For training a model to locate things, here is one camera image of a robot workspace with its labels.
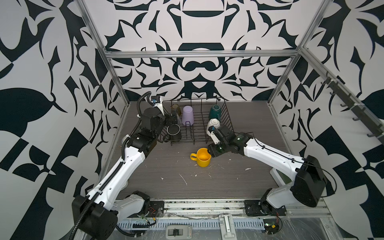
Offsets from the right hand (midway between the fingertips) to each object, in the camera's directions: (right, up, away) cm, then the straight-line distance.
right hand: (212, 148), depth 82 cm
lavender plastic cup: (-13, +17, +16) cm, 27 cm away
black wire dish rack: (-7, +6, +19) cm, 22 cm away
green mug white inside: (+4, +20, +18) cm, 27 cm away
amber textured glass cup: (-22, +22, +26) cm, 41 cm away
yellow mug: (-4, -7, +8) cm, 11 cm away
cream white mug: (+2, +14, +10) cm, 17 cm away
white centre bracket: (+5, -33, -13) cm, 36 cm away
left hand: (-23, +22, -9) cm, 33 cm away
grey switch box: (-16, -34, -15) cm, 40 cm away
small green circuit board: (+27, -34, -11) cm, 45 cm away
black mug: (-21, +7, +7) cm, 23 cm away
